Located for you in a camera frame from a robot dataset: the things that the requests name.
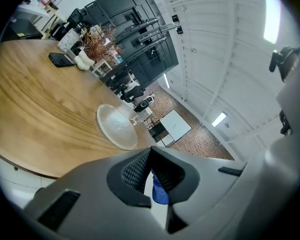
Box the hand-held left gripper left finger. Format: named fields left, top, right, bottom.
left=23, top=146, right=166, bottom=240

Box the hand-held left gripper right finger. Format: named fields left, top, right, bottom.
left=151, top=145, right=288, bottom=240

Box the blue cloth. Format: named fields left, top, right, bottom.
left=151, top=168, right=170, bottom=205

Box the clear glass round plate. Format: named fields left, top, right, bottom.
left=96, top=103, right=140, bottom=151

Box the whiteboard on black stand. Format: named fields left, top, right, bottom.
left=161, top=108, right=192, bottom=144

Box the black and white round device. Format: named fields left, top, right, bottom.
left=133, top=95, right=156, bottom=114

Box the black swivel office chair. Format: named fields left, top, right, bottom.
left=119, top=83, right=146, bottom=104

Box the person's grey shirt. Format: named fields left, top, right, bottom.
left=264, top=78, right=300, bottom=175

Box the dried plant in white vase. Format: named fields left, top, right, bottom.
left=73, top=23, right=125, bottom=71

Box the black smartphone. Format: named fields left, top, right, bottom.
left=48, top=52, right=76, bottom=68

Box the clear soap dispenser black pump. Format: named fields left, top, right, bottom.
left=56, top=21, right=87, bottom=54

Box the black display stand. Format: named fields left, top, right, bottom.
left=84, top=0, right=180, bottom=90

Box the black box appliance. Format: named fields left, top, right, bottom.
left=1, top=18, right=44, bottom=43

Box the black chest camera rig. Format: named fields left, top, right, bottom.
left=269, top=45, right=300, bottom=83

